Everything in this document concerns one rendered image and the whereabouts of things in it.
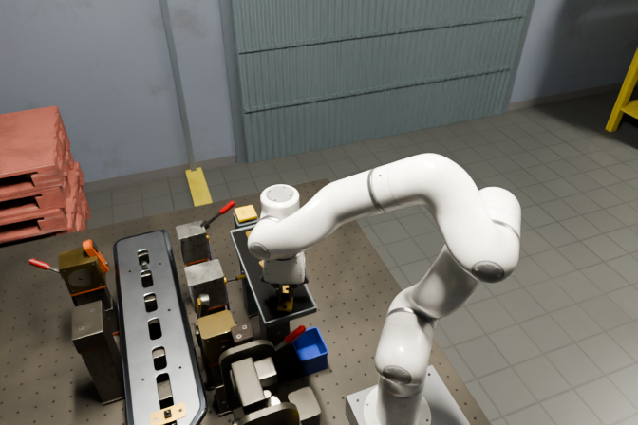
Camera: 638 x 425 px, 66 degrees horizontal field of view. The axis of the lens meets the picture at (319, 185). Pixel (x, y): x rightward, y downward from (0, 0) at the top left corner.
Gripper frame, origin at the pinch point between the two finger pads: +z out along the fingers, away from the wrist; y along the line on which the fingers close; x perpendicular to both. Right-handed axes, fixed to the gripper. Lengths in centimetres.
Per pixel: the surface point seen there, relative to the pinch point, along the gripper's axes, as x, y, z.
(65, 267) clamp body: -17, 70, 12
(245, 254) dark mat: -15.8, 13.3, 2.7
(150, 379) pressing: 14.5, 34.1, 18.6
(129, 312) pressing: -6, 47, 19
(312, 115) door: -256, 9, 86
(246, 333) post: 6.5, 9.8, 8.7
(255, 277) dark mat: -7.3, 9.0, 2.7
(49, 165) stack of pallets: -110, 130, 39
